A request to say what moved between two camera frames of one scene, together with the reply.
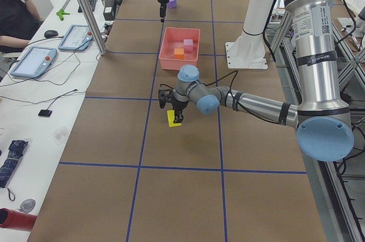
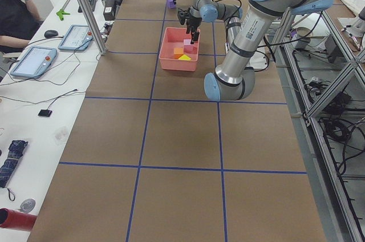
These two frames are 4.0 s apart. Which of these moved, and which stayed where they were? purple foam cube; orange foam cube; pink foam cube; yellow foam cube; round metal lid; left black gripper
Moved: left black gripper; yellow foam cube
Stayed: round metal lid; orange foam cube; pink foam cube; purple foam cube
